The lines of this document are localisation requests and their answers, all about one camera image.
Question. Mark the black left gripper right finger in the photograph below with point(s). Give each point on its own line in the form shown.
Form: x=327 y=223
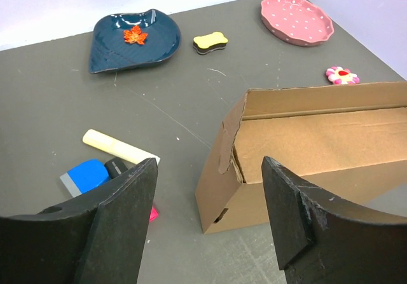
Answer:
x=320 y=237

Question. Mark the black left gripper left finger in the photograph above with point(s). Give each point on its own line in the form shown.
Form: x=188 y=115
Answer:
x=97 y=237

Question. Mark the brown cardboard box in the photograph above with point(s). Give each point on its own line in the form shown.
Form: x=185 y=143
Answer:
x=347 y=139

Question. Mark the blue small eraser block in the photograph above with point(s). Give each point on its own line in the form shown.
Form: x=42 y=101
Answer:
x=85 y=177

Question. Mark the black pink highlighter marker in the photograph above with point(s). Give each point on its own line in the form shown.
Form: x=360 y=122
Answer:
x=115 y=167

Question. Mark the yellow pink marker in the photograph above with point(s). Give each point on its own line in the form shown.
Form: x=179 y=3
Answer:
x=116 y=147

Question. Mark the pink flower charm right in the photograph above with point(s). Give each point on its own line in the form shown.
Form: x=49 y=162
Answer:
x=340 y=76

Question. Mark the dark blue fish dish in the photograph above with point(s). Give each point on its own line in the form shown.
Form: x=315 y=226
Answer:
x=123 y=41

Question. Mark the yellow bone sponge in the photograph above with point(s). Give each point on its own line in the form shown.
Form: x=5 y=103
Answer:
x=210 y=42

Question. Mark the pink dotted plate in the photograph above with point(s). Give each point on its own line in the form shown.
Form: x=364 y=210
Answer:
x=297 y=22

